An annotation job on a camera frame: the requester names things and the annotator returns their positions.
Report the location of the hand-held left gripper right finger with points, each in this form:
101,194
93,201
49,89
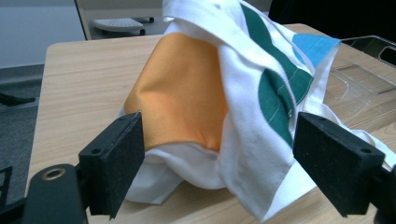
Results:
336,161

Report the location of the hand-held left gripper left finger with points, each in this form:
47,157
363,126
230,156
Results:
113,161

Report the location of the white tote bag with colour patches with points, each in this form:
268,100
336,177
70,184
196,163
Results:
249,140

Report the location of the clear plastic tray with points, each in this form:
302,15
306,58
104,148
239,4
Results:
361,77

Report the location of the chair base with casters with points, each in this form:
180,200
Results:
118,24

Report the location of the white cabinet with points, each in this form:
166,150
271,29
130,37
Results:
37,31

